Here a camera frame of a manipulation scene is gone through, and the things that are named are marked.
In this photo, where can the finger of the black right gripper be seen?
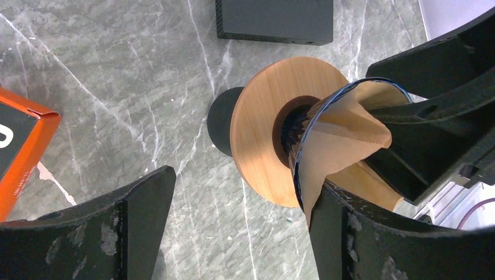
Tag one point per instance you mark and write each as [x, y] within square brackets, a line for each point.
[432, 139]
[462, 59]

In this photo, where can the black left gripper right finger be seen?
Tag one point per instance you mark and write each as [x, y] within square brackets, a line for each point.
[354, 239]

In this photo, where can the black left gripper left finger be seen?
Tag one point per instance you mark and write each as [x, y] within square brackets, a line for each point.
[113, 236]

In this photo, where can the brown paper filter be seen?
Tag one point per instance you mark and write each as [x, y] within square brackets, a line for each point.
[340, 139]

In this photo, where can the blue ribbed dripper cone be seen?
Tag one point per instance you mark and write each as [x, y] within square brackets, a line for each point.
[299, 127]

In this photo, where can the orange coffee filter box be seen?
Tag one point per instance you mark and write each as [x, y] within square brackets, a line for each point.
[26, 130]

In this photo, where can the wooden ring holder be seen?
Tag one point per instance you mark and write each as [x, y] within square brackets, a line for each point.
[300, 122]

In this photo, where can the red and black cup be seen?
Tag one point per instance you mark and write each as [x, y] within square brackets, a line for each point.
[219, 119]

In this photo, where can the black rectangular box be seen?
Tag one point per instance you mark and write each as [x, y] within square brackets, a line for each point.
[305, 22]

